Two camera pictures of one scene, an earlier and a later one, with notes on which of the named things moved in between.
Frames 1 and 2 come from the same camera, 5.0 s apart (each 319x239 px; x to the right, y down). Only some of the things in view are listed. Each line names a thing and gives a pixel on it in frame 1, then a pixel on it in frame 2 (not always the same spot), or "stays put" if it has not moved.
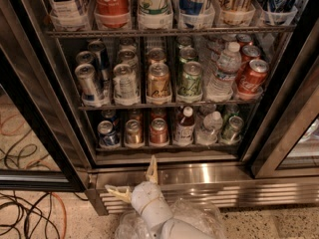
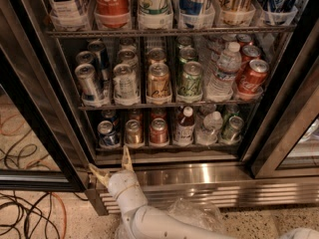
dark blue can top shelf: x=278 y=2 stays put
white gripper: x=144 y=195 → x=120 y=181
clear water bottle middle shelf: x=219 y=87 stays put
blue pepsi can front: x=109 y=134 stays put
